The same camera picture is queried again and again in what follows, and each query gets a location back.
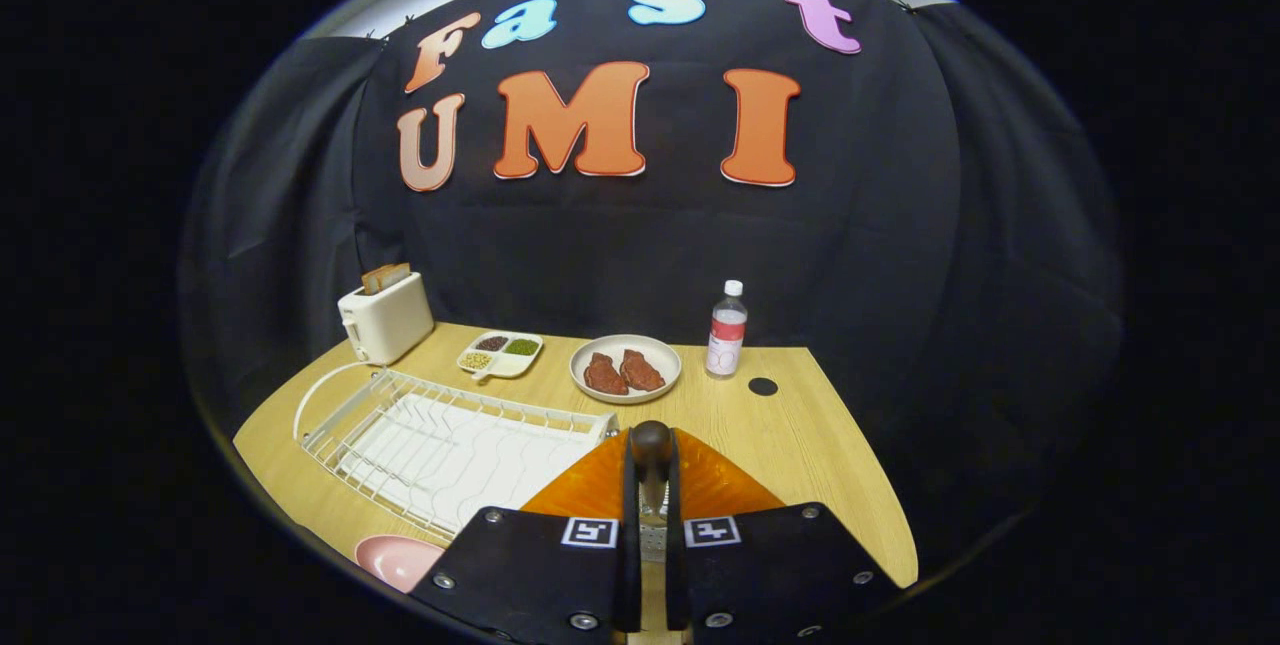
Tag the pile of green beans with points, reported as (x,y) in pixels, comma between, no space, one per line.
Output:
(521,347)

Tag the pile of yellow beans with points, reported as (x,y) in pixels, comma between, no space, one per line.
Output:
(476,361)

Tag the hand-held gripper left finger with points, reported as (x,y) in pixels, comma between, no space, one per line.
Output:
(630,565)

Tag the pink plate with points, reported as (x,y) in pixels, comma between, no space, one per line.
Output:
(395,560)

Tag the white toaster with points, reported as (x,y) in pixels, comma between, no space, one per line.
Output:
(390,325)

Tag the white divided dish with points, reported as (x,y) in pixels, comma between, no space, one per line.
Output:
(520,363)

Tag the pile of dark beans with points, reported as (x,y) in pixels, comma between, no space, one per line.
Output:
(491,343)

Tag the brown toast slice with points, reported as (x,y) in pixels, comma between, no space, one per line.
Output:
(401,273)
(375,278)

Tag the clear red label water bottle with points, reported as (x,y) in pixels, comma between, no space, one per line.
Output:
(726,345)

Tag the red raw steak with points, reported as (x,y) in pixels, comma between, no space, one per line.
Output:
(605,375)
(641,370)

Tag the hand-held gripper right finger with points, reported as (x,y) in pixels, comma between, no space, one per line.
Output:
(675,575)

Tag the white drip tray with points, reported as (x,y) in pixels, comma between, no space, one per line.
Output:
(480,465)

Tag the white steak plate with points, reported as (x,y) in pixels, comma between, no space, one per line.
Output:
(625,343)

